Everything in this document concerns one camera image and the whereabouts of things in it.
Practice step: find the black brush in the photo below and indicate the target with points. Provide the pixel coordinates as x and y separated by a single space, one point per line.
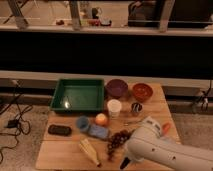
124 163

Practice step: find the black rectangular case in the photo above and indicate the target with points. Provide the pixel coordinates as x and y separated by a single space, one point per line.
59 130

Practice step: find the small metal cup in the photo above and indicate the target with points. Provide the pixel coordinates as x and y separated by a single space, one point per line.
136 108

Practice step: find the dark grape bunch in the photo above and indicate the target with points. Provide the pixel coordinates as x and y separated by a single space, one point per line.
115 141

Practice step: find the orange peach fruit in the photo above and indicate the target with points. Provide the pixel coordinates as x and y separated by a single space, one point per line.
101 119

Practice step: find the orange carrot toy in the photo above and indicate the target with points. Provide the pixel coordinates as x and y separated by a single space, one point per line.
166 127

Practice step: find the red bowl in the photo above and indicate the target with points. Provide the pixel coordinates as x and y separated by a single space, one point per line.
142 92

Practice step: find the corn cob toy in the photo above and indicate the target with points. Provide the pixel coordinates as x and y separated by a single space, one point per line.
90 151

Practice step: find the black power adapter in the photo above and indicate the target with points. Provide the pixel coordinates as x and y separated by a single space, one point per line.
12 123

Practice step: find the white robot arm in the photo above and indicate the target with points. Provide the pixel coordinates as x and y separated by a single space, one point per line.
147 142

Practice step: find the white plastic cup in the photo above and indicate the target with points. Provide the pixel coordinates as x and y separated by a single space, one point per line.
114 107

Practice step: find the small blue bowl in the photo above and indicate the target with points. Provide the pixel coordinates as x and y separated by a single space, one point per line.
83 123

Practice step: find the blue sponge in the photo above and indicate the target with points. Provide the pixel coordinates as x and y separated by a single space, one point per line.
98 132

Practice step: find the purple bowl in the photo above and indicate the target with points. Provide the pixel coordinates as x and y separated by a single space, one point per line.
116 88

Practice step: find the green plastic tray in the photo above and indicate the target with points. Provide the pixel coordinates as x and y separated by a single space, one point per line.
78 95

